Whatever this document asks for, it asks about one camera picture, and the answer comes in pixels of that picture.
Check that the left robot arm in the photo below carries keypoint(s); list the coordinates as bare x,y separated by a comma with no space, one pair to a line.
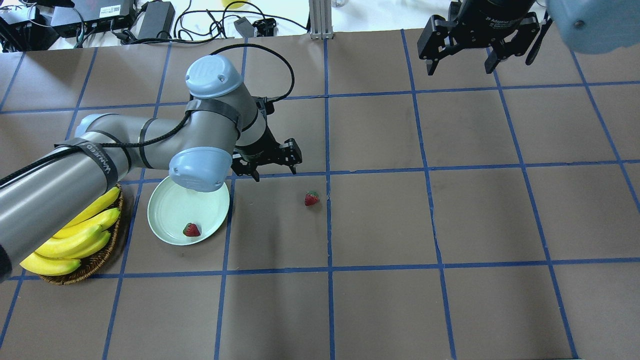
224,128

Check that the brown wicker basket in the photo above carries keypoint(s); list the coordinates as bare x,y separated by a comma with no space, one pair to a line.
91,264

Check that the aluminium frame post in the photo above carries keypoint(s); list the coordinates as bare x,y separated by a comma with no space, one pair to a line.
320,17

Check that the small black plug adapter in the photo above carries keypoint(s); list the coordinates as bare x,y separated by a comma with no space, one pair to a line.
245,28

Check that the yellow banana bunch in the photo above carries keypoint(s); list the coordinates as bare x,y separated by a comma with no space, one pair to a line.
82,236

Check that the black power adapter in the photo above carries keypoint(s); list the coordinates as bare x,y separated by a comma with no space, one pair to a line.
157,19

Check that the light green plate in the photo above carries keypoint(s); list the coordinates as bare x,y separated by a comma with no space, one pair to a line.
172,206

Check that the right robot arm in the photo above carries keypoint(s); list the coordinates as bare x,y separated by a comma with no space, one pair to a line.
595,26

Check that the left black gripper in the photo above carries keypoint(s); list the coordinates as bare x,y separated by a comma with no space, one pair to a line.
253,150

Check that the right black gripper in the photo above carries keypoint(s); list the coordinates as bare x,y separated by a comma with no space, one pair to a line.
492,22

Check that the strawberry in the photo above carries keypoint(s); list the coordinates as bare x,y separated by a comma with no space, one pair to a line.
311,198

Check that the black network box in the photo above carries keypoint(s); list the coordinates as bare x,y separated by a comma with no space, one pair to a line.
95,15

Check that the strawberry plate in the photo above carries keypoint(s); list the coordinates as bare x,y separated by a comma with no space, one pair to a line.
191,230

